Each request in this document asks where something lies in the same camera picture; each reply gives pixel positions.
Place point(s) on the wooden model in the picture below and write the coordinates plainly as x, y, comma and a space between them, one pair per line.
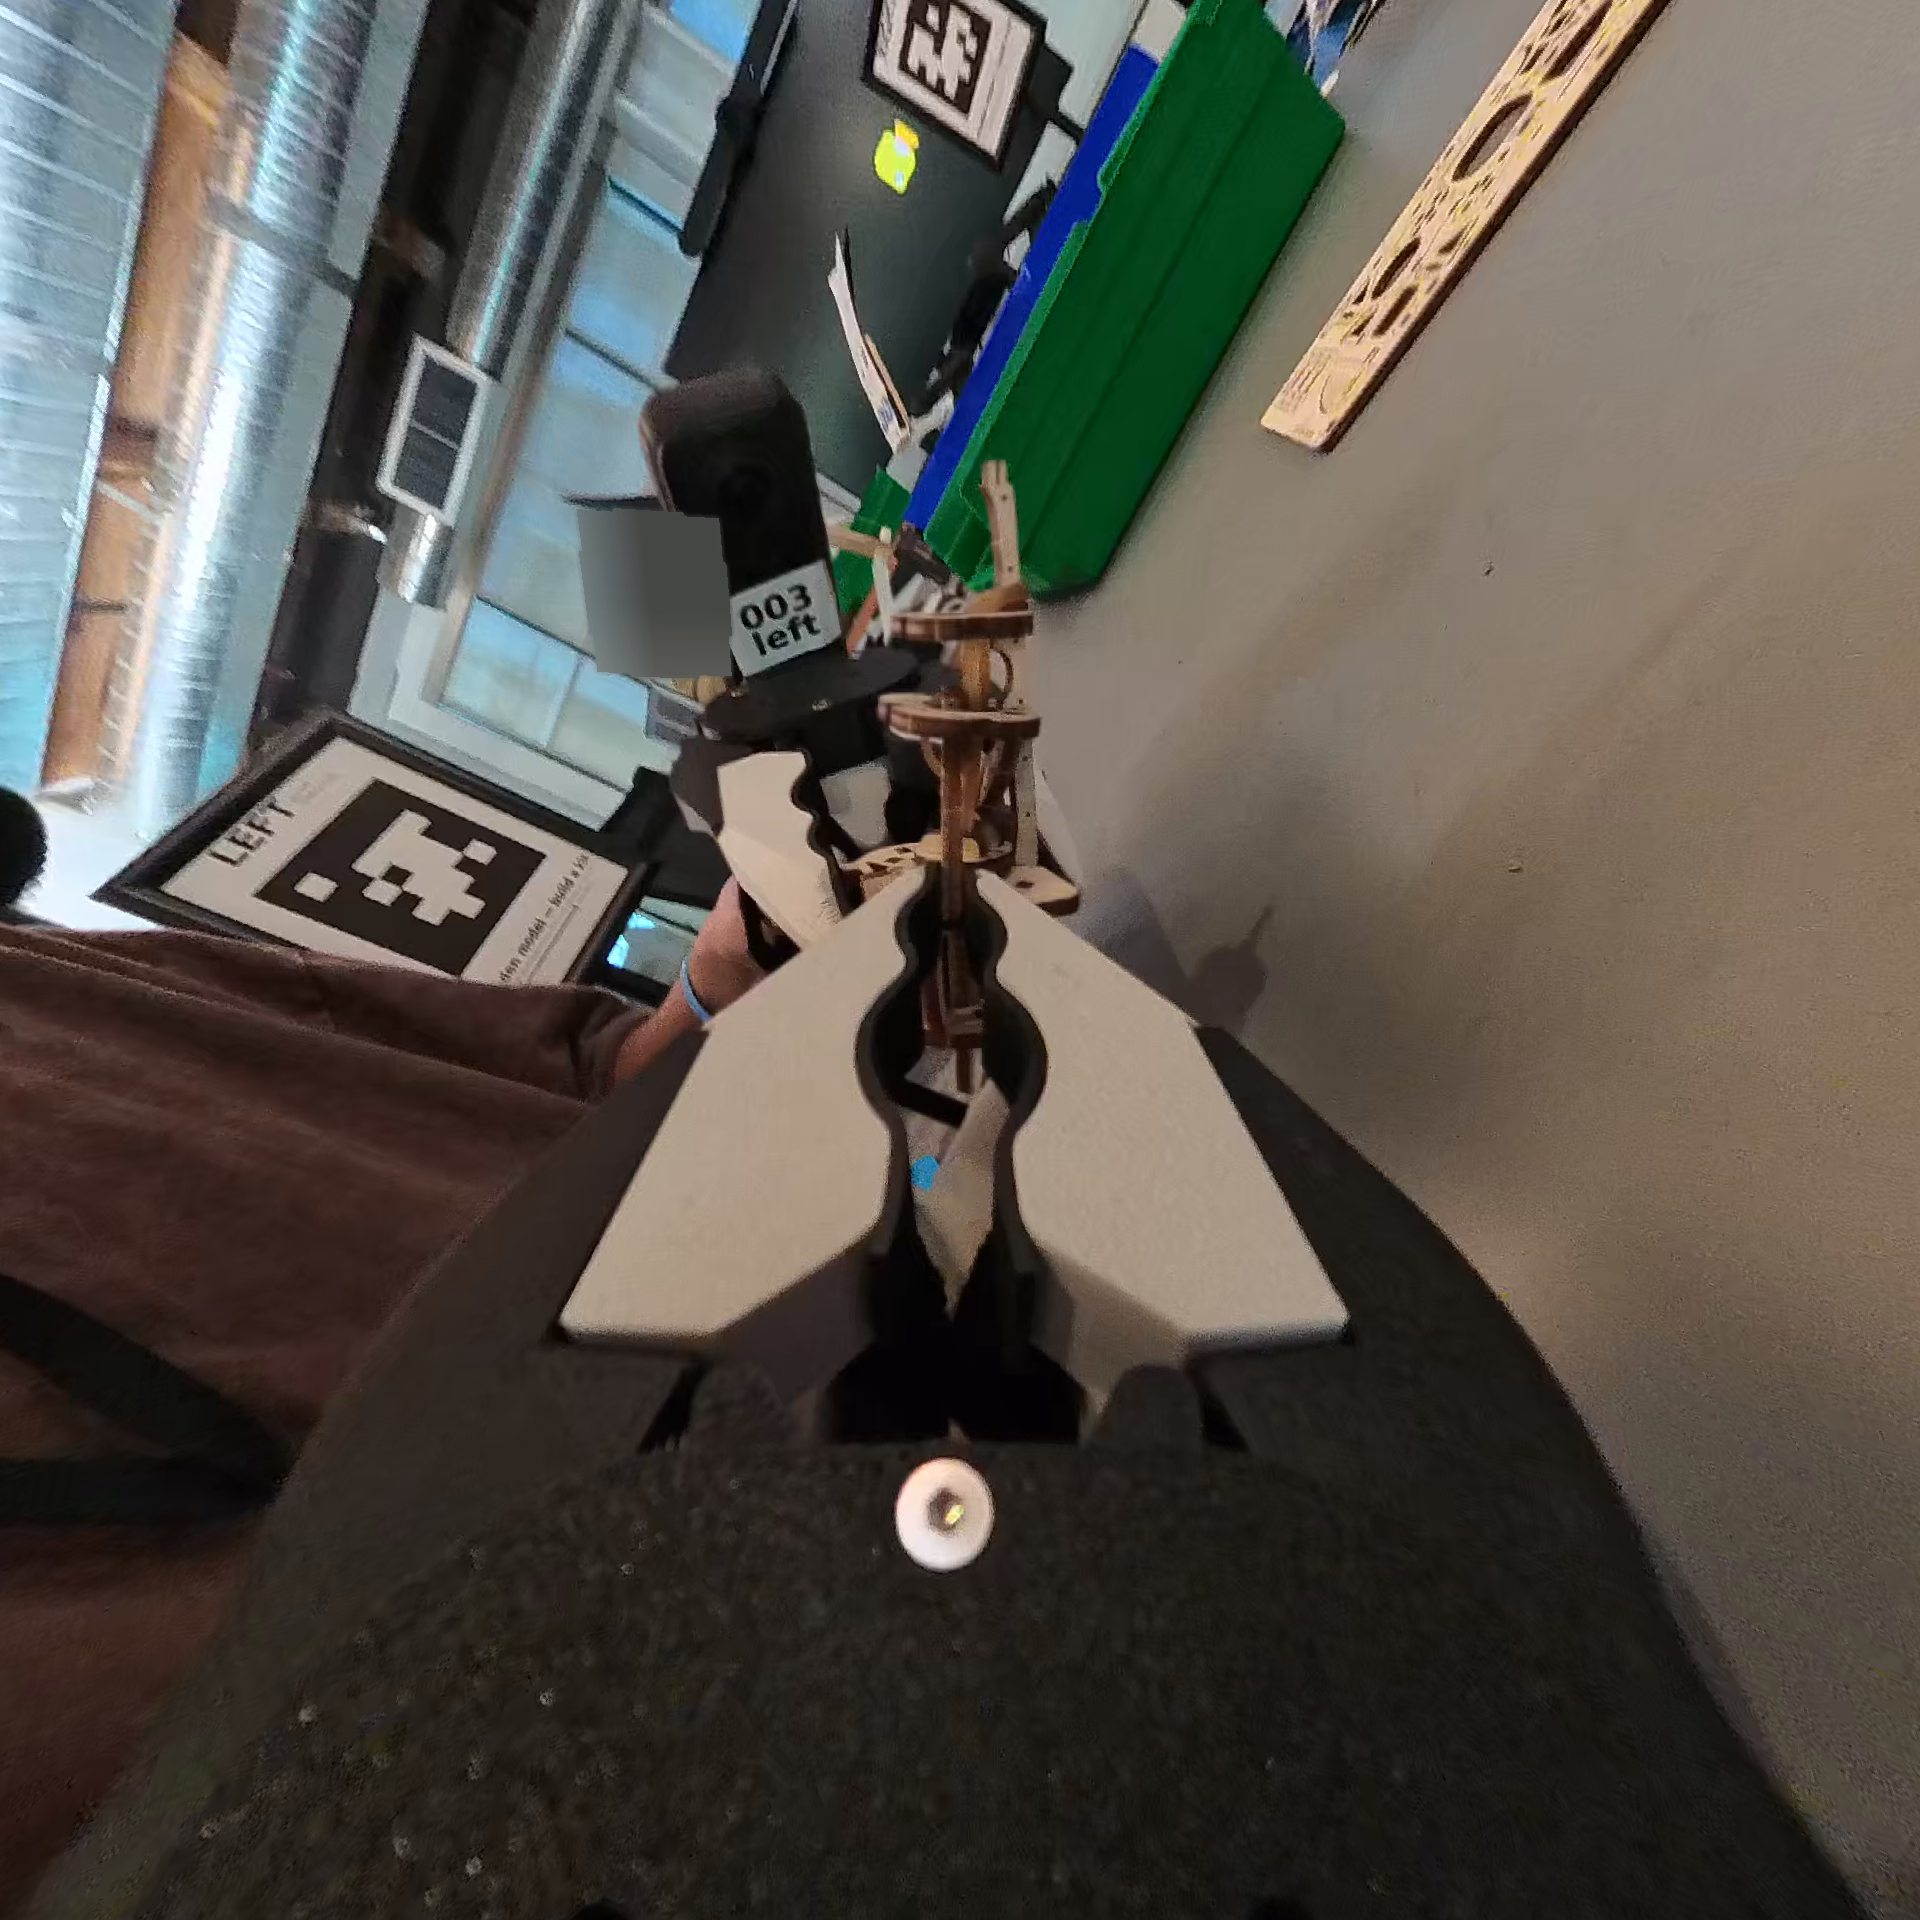
978, 750

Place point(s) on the white paper sheets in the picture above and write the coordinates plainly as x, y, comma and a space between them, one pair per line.
870, 360

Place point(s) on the black framed marker sign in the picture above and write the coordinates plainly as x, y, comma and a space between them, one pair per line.
390, 864

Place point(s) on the blue plastic bin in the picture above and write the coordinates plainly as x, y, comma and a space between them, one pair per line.
1035, 284

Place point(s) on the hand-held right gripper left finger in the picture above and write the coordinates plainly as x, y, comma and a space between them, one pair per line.
722, 1187

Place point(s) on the green plastic bin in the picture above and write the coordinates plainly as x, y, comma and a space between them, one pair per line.
1170, 301

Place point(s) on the laser-cut wooden part sheet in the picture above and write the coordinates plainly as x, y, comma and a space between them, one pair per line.
1440, 225

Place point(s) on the yellow sticker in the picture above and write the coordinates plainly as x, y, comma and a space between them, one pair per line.
898, 156

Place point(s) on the silver spiral air duct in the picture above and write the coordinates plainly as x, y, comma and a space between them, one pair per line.
256, 378

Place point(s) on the blue wristband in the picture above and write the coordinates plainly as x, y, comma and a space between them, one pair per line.
695, 994

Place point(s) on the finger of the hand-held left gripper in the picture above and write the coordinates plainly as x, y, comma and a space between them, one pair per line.
774, 841

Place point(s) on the black display board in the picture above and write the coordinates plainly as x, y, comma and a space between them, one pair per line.
930, 270

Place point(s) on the small white marker card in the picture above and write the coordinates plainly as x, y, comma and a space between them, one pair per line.
952, 59

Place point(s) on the person's left forearm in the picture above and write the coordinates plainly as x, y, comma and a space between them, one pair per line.
659, 1035

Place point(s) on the person's left hand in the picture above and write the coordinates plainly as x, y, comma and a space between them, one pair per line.
728, 961

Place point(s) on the white louvered unit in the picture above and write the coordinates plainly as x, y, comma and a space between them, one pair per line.
435, 429

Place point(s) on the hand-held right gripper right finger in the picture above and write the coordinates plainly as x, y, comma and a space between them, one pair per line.
1154, 1187

